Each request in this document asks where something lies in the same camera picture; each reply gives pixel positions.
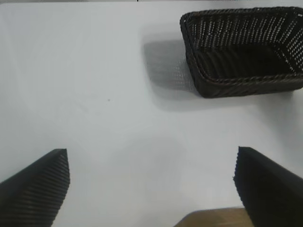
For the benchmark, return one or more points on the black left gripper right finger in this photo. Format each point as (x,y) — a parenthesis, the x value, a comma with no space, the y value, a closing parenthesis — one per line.
(272,196)

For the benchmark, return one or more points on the dark brown woven basket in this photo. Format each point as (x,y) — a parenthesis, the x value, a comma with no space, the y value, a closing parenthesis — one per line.
(213,87)

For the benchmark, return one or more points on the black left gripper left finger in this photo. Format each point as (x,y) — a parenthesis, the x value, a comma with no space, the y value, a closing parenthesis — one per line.
(35,194)

